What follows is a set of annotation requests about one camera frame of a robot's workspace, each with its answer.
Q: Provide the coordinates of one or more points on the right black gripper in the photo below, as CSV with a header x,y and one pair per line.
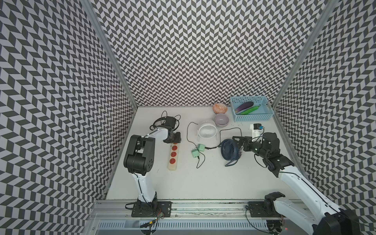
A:
x,y
247,140

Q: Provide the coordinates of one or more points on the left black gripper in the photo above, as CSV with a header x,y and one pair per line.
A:
x,y
177,139

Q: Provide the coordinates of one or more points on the green plug of blue fan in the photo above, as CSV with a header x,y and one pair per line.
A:
x,y
201,148

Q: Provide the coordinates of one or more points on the green plug of white fan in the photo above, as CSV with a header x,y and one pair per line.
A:
x,y
195,153

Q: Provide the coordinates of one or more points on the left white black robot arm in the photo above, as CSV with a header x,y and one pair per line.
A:
x,y
140,154

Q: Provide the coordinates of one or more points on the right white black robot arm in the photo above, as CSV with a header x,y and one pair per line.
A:
x,y
323,216

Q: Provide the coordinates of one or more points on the navy blue desk fan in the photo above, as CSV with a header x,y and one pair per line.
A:
x,y
230,151

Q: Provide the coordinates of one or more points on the beige red power strip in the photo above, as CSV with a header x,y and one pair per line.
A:
x,y
173,156

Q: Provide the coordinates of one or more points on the white desk fan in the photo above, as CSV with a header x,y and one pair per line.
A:
x,y
207,129

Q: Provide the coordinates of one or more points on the lilac bowl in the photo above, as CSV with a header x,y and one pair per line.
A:
x,y
221,120

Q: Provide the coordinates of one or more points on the green toy cucumber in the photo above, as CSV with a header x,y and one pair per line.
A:
x,y
249,110

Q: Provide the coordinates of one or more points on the light blue plastic basket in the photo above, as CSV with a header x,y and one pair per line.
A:
x,y
264,113

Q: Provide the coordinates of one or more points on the purple toy eggplant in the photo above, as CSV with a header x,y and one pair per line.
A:
x,y
244,106

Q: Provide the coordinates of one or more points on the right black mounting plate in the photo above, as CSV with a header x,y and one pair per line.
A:
x,y
263,209

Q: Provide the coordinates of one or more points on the black mounting plate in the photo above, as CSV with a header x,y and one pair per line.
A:
x,y
263,209
142,209

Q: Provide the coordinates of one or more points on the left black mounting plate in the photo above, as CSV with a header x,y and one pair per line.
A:
x,y
142,209

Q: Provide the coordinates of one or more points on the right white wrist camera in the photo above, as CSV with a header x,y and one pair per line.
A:
x,y
257,132

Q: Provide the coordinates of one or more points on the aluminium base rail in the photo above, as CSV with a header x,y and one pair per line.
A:
x,y
114,217

